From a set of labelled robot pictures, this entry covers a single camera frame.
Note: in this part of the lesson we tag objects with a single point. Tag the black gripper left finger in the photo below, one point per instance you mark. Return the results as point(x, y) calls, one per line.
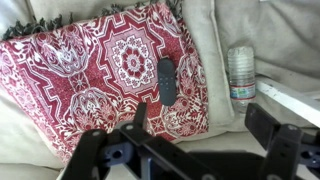
point(100, 156)

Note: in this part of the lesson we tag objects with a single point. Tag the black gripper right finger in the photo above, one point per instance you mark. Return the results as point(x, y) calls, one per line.
point(286, 156)

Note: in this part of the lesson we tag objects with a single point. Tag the black remote control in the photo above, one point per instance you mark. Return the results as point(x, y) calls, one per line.
point(166, 81)

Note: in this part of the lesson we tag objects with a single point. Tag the red patterned throw blanket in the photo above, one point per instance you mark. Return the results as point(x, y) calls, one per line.
point(83, 76)

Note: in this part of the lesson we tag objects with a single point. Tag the small white stool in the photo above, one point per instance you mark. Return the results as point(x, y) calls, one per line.
point(290, 98)

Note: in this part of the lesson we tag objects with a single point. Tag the clear plastic water bottle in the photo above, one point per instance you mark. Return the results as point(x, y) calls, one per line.
point(241, 76)

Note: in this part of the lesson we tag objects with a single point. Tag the flat beige cushion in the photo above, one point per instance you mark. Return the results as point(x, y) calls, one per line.
point(210, 66)

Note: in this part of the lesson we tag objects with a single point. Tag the beige fabric sofa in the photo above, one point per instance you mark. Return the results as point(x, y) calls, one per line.
point(286, 33)

